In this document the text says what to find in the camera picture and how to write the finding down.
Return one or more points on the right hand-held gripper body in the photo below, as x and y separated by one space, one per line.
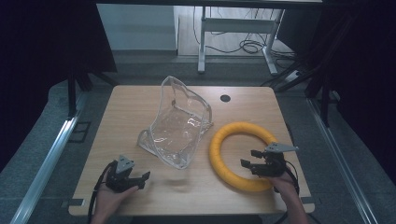
274 165

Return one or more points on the person's right hand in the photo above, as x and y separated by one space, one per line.
284 185

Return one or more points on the person's left hand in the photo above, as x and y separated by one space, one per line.
109 200

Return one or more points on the white metal desk frame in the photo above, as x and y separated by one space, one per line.
236 25

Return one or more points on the aluminium floor rail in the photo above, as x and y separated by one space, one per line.
46 165
339 155

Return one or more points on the dark curtain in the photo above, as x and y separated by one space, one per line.
364 77
37 62

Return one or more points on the clear plastic bag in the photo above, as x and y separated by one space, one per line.
174 130

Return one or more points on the black table grommet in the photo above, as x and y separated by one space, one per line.
225 98

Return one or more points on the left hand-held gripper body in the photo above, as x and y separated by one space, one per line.
118 182

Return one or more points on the black metal stand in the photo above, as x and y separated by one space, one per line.
72 93
325 102

